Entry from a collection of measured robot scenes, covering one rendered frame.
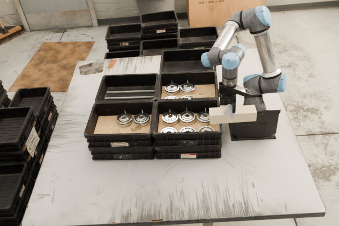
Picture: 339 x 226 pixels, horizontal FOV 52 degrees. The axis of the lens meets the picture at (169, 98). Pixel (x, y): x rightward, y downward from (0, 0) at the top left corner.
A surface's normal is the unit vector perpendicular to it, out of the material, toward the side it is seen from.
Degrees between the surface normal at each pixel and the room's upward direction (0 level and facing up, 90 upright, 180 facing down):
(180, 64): 0
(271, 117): 90
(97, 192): 0
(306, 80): 0
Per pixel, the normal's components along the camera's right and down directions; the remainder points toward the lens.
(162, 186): -0.08, -0.77
